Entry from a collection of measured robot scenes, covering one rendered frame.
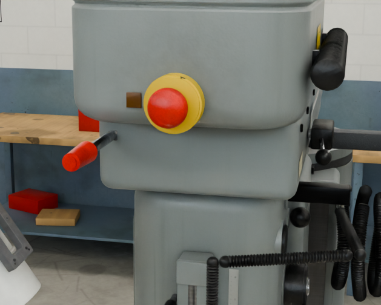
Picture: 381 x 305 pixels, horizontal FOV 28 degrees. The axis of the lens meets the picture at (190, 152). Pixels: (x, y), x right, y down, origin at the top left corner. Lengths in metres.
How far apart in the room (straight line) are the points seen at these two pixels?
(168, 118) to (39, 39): 4.92
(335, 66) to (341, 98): 4.44
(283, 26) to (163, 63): 0.13
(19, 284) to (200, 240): 0.30
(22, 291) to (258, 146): 0.32
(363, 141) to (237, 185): 0.44
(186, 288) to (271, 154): 0.20
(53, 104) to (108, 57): 4.86
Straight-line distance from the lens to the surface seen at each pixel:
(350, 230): 0.95
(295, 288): 1.07
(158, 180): 0.90
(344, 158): 1.52
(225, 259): 0.84
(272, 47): 0.76
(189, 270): 0.93
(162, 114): 0.73
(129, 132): 0.90
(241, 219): 0.94
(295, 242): 1.14
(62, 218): 5.16
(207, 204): 0.94
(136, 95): 0.79
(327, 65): 0.78
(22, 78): 5.71
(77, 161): 0.78
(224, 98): 0.77
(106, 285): 4.80
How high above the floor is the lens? 1.89
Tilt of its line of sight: 13 degrees down
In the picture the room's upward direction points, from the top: 1 degrees clockwise
